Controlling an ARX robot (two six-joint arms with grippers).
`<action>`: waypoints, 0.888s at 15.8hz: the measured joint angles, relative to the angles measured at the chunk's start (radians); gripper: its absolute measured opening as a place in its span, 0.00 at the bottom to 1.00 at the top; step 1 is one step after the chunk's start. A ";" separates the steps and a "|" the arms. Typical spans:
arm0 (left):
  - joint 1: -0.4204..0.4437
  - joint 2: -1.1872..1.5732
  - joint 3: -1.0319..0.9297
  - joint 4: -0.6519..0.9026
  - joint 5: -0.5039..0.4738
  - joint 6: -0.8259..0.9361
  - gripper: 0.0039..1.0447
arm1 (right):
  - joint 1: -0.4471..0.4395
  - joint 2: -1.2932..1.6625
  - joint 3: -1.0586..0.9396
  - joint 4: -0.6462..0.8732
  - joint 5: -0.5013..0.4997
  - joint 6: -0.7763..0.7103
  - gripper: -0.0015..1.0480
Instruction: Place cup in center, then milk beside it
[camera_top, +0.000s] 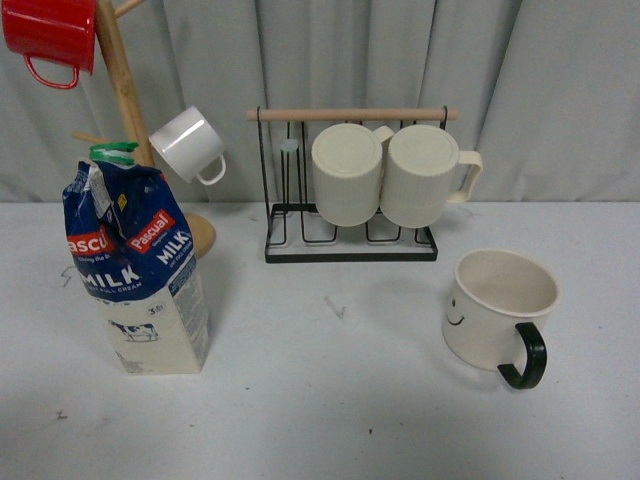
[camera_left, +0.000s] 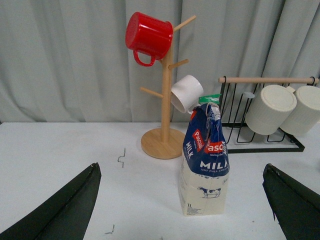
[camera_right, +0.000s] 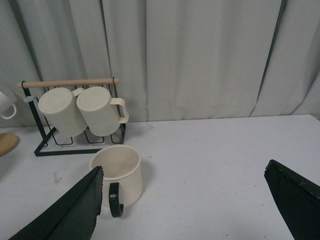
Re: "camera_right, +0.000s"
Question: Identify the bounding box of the cream mug left on rack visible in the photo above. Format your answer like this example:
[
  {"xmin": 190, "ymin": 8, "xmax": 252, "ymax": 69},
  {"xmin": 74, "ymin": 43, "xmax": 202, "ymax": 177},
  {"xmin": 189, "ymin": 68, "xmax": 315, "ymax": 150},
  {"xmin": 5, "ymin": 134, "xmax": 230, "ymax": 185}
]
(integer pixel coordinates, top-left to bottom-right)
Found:
[{"xmin": 38, "ymin": 87, "xmax": 88, "ymax": 137}]

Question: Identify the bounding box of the cream mug right on rack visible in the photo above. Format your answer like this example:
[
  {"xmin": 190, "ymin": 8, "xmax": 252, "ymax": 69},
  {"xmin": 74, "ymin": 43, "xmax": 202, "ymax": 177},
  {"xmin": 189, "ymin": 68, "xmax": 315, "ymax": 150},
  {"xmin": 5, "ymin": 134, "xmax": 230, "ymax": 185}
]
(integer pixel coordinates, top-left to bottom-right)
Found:
[{"xmin": 76, "ymin": 86, "xmax": 130, "ymax": 137}]

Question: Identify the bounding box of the grey curtain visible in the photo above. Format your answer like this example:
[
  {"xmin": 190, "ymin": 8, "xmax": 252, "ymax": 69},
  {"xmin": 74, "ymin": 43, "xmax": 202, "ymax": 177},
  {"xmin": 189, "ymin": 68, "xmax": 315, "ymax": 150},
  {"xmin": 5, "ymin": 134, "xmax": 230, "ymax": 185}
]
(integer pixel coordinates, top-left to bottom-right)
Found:
[{"xmin": 0, "ymin": 0, "xmax": 320, "ymax": 127}]

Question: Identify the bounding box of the white hanging mug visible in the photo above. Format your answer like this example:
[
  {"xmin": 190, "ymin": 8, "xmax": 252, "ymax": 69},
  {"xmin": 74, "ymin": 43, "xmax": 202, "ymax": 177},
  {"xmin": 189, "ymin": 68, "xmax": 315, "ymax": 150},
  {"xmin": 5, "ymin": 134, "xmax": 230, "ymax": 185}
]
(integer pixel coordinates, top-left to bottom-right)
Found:
[{"xmin": 0, "ymin": 90, "xmax": 17, "ymax": 120}]

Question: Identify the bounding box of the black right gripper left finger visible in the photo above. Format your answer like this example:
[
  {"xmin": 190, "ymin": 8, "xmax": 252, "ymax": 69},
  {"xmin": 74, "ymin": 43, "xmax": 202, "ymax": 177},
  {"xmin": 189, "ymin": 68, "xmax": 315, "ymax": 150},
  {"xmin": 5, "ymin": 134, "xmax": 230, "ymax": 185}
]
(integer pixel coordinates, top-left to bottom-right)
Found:
[{"xmin": 11, "ymin": 166, "xmax": 104, "ymax": 240}]

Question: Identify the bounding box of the cream mug on rack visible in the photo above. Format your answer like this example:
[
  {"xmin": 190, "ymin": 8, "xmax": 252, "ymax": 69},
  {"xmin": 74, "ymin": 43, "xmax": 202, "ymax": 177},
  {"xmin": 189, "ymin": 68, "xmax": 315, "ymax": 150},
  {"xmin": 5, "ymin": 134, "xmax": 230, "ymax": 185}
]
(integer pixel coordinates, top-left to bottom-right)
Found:
[
  {"xmin": 76, "ymin": 86, "xmax": 130, "ymax": 137},
  {"xmin": 38, "ymin": 87, "xmax": 88, "ymax": 137}
]

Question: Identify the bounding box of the cream mug with black handle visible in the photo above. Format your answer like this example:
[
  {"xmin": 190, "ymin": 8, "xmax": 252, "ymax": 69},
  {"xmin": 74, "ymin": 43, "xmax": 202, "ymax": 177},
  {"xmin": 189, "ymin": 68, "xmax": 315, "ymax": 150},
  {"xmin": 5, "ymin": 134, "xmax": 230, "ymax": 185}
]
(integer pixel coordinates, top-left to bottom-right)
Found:
[{"xmin": 89, "ymin": 145, "xmax": 143, "ymax": 218}]

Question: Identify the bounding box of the black wire mug rack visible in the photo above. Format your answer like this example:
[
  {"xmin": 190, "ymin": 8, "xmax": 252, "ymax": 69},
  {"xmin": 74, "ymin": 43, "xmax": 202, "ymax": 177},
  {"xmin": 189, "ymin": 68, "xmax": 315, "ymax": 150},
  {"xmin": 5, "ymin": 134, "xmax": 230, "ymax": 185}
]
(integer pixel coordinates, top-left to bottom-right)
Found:
[{"xmin": 17, "ymin": 77, "xmax": 126, "ymax": 157}]

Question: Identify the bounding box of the round wooden base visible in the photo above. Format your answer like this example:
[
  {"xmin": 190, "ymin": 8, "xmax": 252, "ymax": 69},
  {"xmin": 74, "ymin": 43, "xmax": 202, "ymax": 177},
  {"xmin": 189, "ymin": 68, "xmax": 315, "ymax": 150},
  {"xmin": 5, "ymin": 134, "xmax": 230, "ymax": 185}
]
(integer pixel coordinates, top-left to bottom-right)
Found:
[{"xmin": 0, "ymin": 132, "xmax": 19, "ymax": 157}]

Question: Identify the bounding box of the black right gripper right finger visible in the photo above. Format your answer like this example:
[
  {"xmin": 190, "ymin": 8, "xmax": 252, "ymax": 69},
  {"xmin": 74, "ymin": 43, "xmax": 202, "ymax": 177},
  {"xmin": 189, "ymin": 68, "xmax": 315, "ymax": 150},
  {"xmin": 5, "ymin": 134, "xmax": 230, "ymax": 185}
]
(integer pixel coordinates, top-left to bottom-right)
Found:
[{"xmin": 264, "ymin": 159, "xmax": 320, "ymax": 240}]

